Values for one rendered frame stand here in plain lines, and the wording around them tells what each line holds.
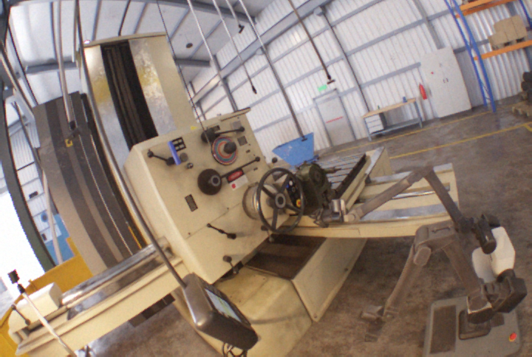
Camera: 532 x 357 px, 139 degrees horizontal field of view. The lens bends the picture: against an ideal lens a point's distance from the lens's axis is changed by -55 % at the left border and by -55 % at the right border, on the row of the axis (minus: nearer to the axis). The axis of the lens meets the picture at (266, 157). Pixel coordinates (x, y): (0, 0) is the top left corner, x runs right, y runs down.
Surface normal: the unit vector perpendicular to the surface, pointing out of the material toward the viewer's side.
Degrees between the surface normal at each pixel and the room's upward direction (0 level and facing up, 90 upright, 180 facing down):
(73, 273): 90
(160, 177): 90
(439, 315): 0
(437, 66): 90
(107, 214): 90
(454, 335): 0
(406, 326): 0
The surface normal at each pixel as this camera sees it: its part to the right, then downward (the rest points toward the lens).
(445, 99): -0.64, 0.36
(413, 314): -0.39, -0.91
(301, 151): -0.24, 0.22
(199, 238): 0.66, -0.20
